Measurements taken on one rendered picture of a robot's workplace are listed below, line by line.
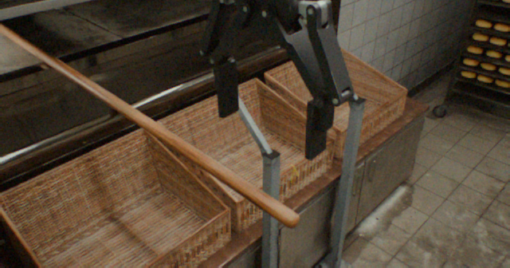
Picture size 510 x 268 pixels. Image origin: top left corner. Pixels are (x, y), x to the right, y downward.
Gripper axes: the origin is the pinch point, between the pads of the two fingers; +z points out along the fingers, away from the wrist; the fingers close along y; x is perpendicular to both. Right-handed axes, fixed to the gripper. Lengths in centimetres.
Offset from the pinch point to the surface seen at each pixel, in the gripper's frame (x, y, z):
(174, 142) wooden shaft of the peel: 12.9, -39.4, 26.6
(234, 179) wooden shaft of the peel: 12.8, -20.4, 26.8
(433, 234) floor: 152, -18, 148
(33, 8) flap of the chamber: 9, -87, 5
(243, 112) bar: 50, -55, 41
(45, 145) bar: -5, -65, 30
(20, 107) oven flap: 4, -105, 38
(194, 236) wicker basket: 24, -54, 74
